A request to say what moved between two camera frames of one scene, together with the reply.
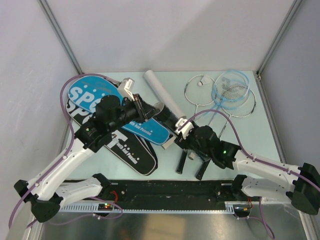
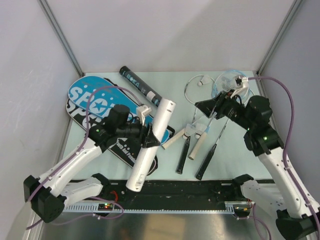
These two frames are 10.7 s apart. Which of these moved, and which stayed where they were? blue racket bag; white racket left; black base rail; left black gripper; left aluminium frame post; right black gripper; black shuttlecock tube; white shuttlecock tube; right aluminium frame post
Moved: black shuttlecock tube; right black gripper; white shuttlecock tube; left black gripper
Stayed: black base rail; white racket left; blue racket bag; right aluminium frame post; left aluminium frame post
